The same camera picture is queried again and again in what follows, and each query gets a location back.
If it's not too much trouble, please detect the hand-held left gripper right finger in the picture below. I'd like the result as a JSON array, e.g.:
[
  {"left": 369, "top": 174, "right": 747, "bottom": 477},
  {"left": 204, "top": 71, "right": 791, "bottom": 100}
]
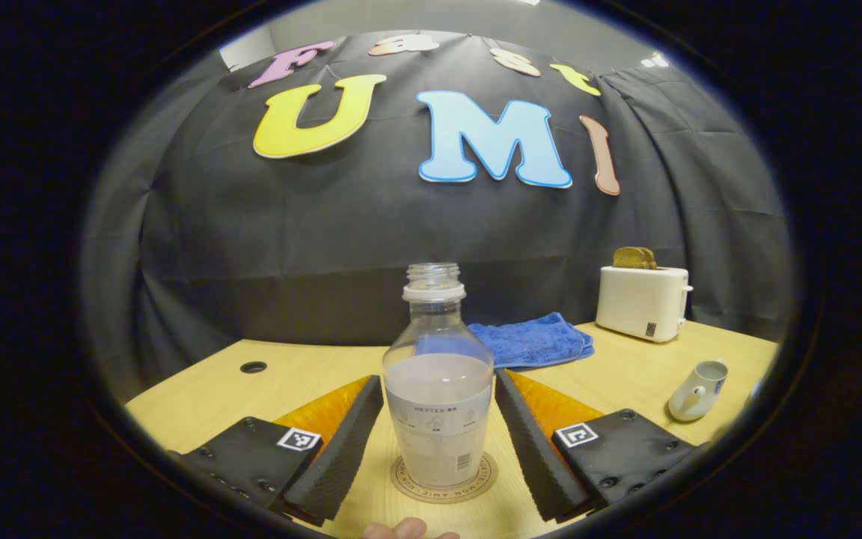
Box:
[{"left": 495, "top": 368, "right": 702, "bottom": 524}]

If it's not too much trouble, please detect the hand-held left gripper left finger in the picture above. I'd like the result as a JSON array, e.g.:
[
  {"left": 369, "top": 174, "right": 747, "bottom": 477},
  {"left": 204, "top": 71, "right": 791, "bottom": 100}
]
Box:
[{"left": 169, "top": 374, "right": 385, "bottom": 528}]

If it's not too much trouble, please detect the round brown coaster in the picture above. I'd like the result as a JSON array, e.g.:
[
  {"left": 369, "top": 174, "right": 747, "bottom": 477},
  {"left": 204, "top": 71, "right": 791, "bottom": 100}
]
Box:
[{"left": 390, "top": 451, "right": 500, "bottom": 505}]

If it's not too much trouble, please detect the clear plastic water bottle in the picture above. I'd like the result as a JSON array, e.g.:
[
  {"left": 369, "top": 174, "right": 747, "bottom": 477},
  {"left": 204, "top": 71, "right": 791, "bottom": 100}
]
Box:
[{"left": 382, "top": 263, "right": 495, "bottom": 491}]

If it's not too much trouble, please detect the white ceramic teacup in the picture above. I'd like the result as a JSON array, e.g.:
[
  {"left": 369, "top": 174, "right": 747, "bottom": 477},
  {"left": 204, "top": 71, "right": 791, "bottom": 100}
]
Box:
[{"left": 668, "top": 360, "right": 729, "bottom": 422}]

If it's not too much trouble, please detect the blue towel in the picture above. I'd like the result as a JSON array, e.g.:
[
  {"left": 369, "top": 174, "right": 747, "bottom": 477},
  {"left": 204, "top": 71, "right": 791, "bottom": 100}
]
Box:
[{"left": 467, "top": 312, "right": 595, "bottom": 371}]

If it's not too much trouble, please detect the white toaster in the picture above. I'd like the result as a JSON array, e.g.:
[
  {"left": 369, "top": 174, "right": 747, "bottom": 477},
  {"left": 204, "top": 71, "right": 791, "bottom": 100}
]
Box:
[{"left": 596, "top": 266, "right": 694, "bottom": 344}]

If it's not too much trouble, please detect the black backdrop cloth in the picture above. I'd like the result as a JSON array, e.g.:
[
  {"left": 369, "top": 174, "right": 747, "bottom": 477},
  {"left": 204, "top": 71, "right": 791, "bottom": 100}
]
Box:
[{"left": 79, "top": 30, "right": 795, "bottom": 390}]

